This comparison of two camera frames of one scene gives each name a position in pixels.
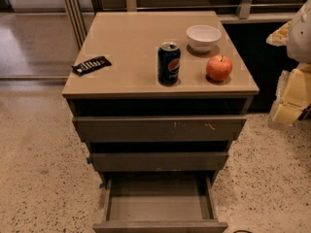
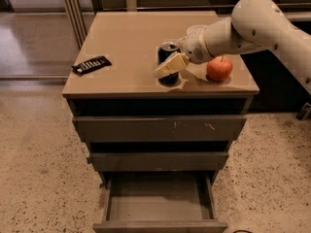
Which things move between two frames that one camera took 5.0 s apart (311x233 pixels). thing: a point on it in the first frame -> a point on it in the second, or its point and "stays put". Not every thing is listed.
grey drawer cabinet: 161,117 stays put
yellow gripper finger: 293,97 -> 173,64
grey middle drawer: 157,161 stays put
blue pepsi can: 168,64 stays put
